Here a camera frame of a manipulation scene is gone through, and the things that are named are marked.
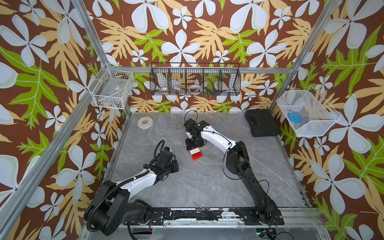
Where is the white lego brick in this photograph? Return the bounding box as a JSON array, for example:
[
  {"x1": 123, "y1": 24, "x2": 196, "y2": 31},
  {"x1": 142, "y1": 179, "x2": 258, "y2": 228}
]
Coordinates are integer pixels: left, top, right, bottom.
[{"x1": 189, "y1": 148, "x2": 200, "y2": 155}]

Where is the red lego brick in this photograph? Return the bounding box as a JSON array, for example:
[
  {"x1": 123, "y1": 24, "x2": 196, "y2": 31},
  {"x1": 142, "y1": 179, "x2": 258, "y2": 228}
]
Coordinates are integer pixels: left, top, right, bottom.
[{"x1": 191, "y1": 152, "x2": 203, "y2": 161}]

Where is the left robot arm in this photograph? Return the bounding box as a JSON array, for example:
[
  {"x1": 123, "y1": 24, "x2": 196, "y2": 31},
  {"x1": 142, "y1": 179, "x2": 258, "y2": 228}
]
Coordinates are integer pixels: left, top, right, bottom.
[{"x1": 84, "y1": 147, "x2": 179, "y2": 236}]

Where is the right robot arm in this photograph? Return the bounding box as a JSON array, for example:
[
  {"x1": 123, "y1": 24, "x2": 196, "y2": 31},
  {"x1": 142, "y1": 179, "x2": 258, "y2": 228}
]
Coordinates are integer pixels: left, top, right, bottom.
[{"x1": 184, "y1": 119, "x2": 285, "y2": 225}]

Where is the white tape roll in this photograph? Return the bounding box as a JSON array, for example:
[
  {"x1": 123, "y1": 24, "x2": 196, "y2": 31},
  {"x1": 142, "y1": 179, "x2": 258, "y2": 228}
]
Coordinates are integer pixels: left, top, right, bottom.
[{"x1": 137, "y1": 117, "x2": 154, "y2": 129}]

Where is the black plastic case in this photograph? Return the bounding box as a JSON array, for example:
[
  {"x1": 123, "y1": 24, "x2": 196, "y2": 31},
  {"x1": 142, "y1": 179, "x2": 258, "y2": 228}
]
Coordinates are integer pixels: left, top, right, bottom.
[{"x1": 245, "y1": 109, "x2": 280, "y2": 137}]

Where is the blue object in basket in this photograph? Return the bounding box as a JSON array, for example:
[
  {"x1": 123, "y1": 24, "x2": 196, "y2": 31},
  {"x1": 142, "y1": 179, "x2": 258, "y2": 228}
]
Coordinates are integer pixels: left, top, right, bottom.
[{"x1": 288, "y1": 113, "x2": 303, "y2": 124}]

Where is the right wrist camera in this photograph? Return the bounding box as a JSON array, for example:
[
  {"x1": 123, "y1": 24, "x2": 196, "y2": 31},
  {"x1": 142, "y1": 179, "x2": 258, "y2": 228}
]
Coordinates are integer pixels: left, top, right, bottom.
[{"x1": 184, "y1": 119, "x2": 197, "y2": 133}]

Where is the black wire basket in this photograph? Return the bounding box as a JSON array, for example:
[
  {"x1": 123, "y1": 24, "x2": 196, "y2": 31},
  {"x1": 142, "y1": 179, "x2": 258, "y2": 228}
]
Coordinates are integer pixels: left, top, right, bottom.
[{"x1": 149, "y1": 63, "x2": 242, "y2": 96}]

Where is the aluminium frame back bar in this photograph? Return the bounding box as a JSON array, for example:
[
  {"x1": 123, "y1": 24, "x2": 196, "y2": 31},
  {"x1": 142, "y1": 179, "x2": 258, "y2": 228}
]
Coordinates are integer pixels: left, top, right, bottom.
[{"x1": 116, "y1": 65, "x2": 295, "y2": 75}]

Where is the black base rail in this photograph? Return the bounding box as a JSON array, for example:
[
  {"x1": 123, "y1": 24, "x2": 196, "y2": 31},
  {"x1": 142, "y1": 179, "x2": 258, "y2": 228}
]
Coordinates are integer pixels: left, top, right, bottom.
[{"x1": 125, "y1": 206, "x2": 285, "y2": 227}]

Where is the white wire basket left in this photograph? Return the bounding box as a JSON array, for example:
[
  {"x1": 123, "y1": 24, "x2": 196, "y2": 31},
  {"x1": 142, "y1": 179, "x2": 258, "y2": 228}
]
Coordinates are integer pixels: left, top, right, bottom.
[{"x1": 89, "y1": 64, "x2": 135, "y2": 110}]

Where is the white wire basket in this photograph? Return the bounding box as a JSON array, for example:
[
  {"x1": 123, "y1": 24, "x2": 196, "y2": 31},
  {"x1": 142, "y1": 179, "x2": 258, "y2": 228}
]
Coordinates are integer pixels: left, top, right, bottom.
[
  {"x1": 89, "y1": 64, "x2": 135, "y2": 110},
  {"x1": 277, "y1": 87, "x2": 341, "y2": 138}
]

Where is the white wire basket right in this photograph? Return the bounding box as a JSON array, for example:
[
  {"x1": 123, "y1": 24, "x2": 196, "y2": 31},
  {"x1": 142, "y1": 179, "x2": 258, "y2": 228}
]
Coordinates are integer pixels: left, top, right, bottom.
[{"x1": 277, "y1": 87, "x2": 341, "y2": 138}]

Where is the aluminium frame post left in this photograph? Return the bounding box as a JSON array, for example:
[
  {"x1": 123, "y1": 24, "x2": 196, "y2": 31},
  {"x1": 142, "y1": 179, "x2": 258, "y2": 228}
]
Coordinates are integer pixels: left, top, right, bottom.
[{"x1": 1, "y1": 1, "x2": 127, "y2": 240}]

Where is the aluminium frame post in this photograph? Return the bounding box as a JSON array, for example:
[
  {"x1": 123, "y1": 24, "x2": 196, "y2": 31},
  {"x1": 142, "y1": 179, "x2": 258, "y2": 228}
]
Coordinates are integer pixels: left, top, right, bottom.
[
  {"x1": 269, "y1": 0, "x2": 340, "y2": 113},
  {"x1": 1, "y1": 1, "x2": 127, "y2": 240}
]

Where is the aluminium frame post right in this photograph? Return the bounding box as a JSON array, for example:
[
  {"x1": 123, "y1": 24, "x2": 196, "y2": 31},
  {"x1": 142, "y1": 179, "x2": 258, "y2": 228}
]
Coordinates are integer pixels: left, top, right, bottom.
[{"x1": 269, "y1": 0, "x2": 340, "y2": 113}]

